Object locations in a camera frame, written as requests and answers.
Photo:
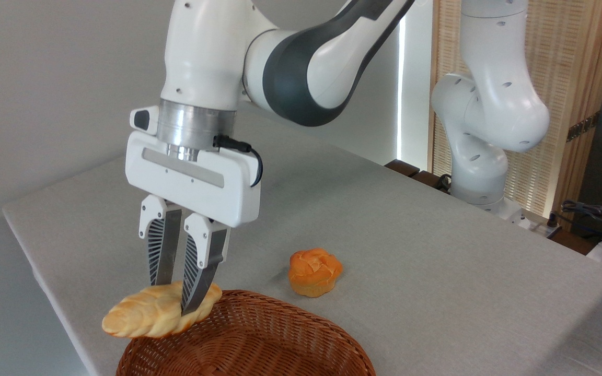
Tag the wooden slatted screen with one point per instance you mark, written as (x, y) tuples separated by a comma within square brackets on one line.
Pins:
[(567, 62)]

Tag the grey tablecloth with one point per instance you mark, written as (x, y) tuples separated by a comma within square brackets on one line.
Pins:
[(437, 287)]

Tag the round orange bread roll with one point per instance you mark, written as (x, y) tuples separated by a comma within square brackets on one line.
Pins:
[(314, 271)]

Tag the dark brown wooden furniture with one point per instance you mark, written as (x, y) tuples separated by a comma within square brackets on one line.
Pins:
[(403, 168)]

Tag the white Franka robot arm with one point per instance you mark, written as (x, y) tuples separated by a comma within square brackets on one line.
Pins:
[(212, 57)]

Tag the long pale twisted bread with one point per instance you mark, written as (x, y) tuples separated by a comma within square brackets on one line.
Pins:
[(149, 313)]

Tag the brown wicker basket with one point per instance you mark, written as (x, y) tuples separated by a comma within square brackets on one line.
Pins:
[(259, 344)]

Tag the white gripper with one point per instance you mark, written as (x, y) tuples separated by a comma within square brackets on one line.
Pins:
[(196, 196)]

